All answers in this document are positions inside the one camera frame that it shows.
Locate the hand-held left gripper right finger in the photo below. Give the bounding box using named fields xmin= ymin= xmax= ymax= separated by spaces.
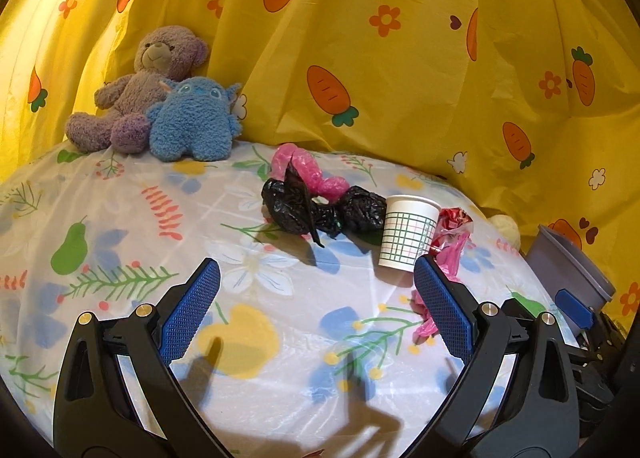
xmin=414 ymin=254 xmax=583 ymax=458

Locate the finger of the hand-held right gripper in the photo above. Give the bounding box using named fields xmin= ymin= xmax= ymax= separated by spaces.
xmin=554 ymin=289 xmax=598 ymax=337

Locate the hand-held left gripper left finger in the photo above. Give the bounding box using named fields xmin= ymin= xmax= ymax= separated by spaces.
xmin=52 ymin=258 xmax=236 ymax=458

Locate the large pink plastic bag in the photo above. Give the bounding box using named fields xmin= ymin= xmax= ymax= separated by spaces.
xmin=410 ymin=233 xmax=473 ymax=344

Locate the grey plastic bin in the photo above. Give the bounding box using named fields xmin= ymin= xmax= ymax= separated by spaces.
xmin=525 ymin=224 xmax=617 ymax=334

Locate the white grid paper cup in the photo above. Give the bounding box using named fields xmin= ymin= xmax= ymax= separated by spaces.
xmin=378 ymin=195 xmax=442 ymax=270

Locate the red clear plastic wrapper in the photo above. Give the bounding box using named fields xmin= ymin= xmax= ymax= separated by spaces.
xmin=432 ymin=207 xmax=476 ymax=251

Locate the black plastic bag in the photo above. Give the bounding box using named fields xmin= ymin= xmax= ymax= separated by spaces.
xmin=261 ymin=161 xmax=388 ymax=249

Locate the small pink plastic bag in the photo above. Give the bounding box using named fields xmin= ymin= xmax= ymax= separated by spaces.
xmin=270 ymin=143 xmax=351 ymax=201

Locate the floral plastic table cover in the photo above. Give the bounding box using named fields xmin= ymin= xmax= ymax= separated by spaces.
xmin=0 ymin=141 xmax=581 ymax=458

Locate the blue plush monster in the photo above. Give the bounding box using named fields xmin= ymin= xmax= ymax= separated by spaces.
xmin=146 ymin=77 xmax=243 ymax=162

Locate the yellow carrot print curtain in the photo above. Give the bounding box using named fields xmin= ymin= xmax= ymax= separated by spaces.
xmin=0 ymin=0 xmax=640 ymax=319

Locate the brown teddy bear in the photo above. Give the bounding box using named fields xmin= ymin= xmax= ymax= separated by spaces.
xmin=66 ymin=26 xmax=210 ymax=154

